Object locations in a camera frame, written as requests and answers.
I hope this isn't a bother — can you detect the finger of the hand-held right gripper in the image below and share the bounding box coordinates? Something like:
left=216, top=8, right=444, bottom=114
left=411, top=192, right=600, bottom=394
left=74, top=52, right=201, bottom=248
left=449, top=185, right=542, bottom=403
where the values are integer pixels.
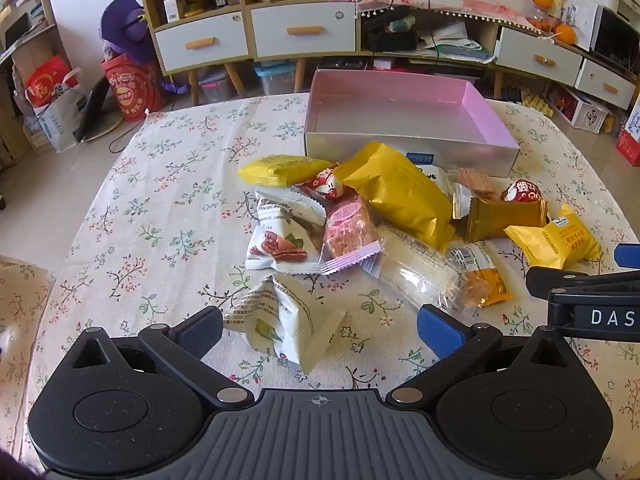
left=614, top=243, right=640, bottom=269
left=525, top=266, right=640, bottom=305

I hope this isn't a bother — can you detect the red round bag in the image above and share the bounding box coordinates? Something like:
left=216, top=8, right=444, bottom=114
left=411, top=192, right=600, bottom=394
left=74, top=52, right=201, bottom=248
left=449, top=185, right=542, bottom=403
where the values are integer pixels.
left=101, top=55, right=167, bottom=124

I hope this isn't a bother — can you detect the clear storage bin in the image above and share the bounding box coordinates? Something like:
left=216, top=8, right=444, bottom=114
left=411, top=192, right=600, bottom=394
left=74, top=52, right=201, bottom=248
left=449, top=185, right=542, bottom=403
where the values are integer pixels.
left=197, top=67, right=236, bottom=104

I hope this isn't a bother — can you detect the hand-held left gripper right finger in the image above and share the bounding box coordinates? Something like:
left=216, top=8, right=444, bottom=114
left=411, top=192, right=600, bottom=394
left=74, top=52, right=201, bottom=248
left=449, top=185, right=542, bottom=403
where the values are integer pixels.
left=385, top=304, right=572, bottom=407

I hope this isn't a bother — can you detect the yellow egg tray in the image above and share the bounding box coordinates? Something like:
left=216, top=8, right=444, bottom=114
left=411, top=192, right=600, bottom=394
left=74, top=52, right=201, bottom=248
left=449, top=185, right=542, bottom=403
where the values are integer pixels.
left=519, top=87, right=554, bottom=116

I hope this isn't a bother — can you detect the pile of papers and cloth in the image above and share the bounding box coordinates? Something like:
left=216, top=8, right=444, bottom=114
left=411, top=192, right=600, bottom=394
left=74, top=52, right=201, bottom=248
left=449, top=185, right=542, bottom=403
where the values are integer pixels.
left=417, top=21, right=497, bottom=64

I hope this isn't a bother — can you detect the white nut snack packet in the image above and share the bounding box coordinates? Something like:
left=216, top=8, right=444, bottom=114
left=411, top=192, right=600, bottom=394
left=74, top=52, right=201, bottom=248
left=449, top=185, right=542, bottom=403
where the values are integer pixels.
left=244, top=186, right=327, bottom=274

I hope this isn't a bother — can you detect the shiny yellow snack packet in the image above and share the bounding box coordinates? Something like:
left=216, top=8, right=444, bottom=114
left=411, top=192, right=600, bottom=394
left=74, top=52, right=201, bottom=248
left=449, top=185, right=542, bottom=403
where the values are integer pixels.
left=237, top=153, right=332, bottom=189

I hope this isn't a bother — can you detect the white green packet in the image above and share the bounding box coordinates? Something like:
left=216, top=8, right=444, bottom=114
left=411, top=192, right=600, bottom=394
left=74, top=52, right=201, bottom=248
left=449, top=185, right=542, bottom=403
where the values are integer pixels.
left=222, top=274, right=349, bottom=377

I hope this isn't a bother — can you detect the yellow packet white label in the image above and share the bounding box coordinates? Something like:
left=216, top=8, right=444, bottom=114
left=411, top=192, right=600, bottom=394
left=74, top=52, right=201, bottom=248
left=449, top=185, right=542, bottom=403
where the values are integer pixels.
left=503, top=204, right=602, bottom=269

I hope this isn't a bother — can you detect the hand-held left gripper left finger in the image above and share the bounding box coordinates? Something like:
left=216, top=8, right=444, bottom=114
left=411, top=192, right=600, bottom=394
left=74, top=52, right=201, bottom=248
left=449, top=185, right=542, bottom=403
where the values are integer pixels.
left=65, top=305, right=255, bottom=409

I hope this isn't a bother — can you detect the pink wafer packet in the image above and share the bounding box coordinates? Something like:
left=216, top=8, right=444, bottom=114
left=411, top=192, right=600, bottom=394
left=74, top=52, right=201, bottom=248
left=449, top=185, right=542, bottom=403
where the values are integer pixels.
left=444, top=167, right=497, bottom=202

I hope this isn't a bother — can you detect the white paper bag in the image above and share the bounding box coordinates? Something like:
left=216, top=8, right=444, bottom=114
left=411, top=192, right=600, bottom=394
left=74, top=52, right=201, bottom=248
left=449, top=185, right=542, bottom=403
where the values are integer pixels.
left=14, top=55, right=85, bottom=154

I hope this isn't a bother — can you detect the pink cardboard box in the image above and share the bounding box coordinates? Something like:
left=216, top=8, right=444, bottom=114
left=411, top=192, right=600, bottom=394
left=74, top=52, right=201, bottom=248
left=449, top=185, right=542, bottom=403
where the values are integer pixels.
left=303, top=68, right=521, bottom=179

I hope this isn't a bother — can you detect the red white snack packet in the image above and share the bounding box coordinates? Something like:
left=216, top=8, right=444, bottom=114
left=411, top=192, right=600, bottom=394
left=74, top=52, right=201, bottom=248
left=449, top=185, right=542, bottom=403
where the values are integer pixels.
left=299, top=162, right=352, bottom=200
left=499, top=179, right=544, bottom=204

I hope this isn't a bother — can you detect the black microwave oven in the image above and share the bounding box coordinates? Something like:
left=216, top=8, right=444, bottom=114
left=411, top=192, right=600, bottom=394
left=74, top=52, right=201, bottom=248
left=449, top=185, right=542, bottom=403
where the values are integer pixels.
left=590, top=5, right=640, bottom=72

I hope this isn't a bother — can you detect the black laptop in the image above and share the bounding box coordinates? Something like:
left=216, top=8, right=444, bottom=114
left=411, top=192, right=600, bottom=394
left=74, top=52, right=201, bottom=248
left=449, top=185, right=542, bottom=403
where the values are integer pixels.
left=74, top=77, right=112, bottom=144

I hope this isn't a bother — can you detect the white printed toy box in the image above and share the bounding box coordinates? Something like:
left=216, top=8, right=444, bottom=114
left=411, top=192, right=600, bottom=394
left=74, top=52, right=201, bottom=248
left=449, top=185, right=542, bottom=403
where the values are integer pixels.
left=547, top=84, right=609, bottom=134

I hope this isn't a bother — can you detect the pink nougat packet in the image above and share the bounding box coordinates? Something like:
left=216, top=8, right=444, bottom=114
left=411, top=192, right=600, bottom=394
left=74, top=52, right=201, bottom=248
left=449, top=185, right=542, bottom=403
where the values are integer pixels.
left=319, top=194, right=385, bottom=276

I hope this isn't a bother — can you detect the blue lid storage bin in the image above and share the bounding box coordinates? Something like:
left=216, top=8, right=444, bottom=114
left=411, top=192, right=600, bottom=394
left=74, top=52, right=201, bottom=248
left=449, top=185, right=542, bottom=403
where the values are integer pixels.
left=252, top=62, right=297, bottom=96

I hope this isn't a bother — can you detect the white drawer wooden handle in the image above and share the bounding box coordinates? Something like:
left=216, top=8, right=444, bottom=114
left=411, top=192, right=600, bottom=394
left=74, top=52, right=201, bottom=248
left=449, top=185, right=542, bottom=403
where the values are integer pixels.
left=250, top=2, right=357, bottom=59
left=495, top=26, right=584, bottom=87
left=153, top=11, right=250, bottom=72
left=575, top=58, right=637, bottom=110

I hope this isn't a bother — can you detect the wooden bookshelf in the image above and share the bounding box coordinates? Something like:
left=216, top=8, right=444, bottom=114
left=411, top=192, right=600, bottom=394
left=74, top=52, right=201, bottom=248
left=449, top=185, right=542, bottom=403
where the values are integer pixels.
left=0, top=0, right=60, bottom=162

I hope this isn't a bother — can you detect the large golden yellow snack packet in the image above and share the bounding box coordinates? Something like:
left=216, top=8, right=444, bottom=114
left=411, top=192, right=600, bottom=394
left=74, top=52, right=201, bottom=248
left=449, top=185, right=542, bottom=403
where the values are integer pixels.
left=334, top=142, right=460, bottom=252

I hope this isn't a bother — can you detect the black floor cable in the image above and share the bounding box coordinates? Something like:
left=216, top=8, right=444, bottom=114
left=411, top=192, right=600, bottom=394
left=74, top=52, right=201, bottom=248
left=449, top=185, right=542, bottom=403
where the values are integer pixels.
left=109, top=109, right=152, bottom=154

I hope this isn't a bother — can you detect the gold brown snack packet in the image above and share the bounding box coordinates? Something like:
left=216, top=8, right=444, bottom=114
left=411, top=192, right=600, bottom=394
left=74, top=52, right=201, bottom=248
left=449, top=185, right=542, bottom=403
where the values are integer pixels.
left=451, top=184, right=549, bottom=244

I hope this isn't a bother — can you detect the clear plastic cracker packet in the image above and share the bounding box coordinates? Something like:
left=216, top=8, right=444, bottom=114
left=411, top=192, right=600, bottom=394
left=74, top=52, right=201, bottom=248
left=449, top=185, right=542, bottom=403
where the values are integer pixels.
left=359, top=224, right=482, bottom=322

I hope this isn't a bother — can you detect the purple plush toy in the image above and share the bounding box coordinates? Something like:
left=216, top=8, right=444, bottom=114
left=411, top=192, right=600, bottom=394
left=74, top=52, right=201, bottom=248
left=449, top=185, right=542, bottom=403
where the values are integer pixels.
left=99, top=0, right=162, bottom=64

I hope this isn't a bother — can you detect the black case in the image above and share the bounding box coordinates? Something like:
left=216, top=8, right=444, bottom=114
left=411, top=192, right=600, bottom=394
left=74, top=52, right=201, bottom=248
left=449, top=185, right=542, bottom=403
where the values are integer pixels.
left=360, top=7, right=419, bottom=54

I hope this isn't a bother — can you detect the red blue carton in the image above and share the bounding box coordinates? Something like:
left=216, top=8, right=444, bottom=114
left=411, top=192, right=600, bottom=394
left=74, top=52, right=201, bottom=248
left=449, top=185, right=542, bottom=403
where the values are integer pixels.
left=615, top=104, right=640, bottom=167

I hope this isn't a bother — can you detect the floral tablecloth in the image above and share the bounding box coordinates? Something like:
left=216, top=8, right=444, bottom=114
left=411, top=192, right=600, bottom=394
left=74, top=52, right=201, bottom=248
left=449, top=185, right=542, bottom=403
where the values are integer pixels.
left=20, top=92, right=640, bottom=463

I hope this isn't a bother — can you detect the white blue snack packet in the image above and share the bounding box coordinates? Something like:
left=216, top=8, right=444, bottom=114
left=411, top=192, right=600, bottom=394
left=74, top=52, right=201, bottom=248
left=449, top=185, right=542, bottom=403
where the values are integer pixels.
left=405, top=152, right=449, bottom=192

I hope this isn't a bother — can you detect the orange white snack packet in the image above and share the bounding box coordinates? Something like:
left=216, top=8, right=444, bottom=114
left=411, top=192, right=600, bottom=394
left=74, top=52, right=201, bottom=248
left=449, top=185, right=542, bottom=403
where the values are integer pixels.
left=446, top=241, right=515, bottom=309

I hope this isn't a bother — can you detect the white illustrated box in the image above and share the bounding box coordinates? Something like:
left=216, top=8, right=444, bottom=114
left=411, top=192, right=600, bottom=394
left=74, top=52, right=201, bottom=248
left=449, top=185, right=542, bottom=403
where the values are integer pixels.
left=560, top=0, right=602, bottom=52

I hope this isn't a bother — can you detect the wooden cabinet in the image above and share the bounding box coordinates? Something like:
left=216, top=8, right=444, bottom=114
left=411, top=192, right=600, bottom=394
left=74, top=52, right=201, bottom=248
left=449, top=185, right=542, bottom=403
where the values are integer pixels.
left=132, top=0, right=640, bottom=111

